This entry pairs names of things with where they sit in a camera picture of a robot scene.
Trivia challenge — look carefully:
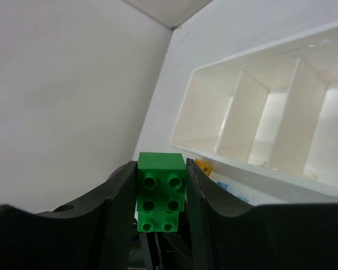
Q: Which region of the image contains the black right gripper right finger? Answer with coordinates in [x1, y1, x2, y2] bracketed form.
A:
[186, 159, 338, 269]

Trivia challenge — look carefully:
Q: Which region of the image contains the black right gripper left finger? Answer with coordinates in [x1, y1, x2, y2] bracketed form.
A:
[0, 161, 137, 269]

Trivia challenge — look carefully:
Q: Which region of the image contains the green square lego brick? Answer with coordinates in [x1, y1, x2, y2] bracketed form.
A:
[137, 152, 187, 212]

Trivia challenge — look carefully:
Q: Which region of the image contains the green lego plate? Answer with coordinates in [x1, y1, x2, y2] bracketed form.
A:
[137, 211, 179, 233]

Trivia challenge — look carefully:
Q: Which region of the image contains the light blue flat lego plate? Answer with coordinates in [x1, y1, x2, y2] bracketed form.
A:
[235, 195, 248, 203]

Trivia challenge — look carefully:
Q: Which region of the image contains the light blue lego slope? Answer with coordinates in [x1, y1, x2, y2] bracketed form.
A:
[217, 181, 231, 192]

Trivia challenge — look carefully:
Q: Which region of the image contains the yellow lego brick with face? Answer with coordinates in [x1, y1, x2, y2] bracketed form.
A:
[195, 159, 212, 177]

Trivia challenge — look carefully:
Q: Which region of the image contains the white three-compartment plastic bin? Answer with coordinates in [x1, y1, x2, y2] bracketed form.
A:
[170, 20, 338, 197]

